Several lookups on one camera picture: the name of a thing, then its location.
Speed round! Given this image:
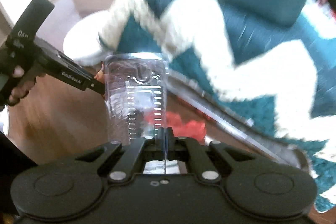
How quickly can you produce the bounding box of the person's left hand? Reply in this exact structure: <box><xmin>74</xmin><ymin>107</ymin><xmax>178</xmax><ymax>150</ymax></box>
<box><xmin>7</xmin><ymin>66</ymin><xmax>37</xmax><ymax>106</ymax></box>

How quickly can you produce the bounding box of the red crumpled wrapper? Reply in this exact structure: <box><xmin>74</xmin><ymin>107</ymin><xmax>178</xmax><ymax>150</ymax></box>
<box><xmin>142</xmin><ymin>111</ymin><xmax>207</xmax><ymax>142</ymax></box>

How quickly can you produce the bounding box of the teal white shaggy rug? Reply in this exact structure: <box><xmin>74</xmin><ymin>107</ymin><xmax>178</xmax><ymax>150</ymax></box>
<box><xmin>63</xmin><ymin>0</ymin><xmax>335</xmax><ymax>213</ymax></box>

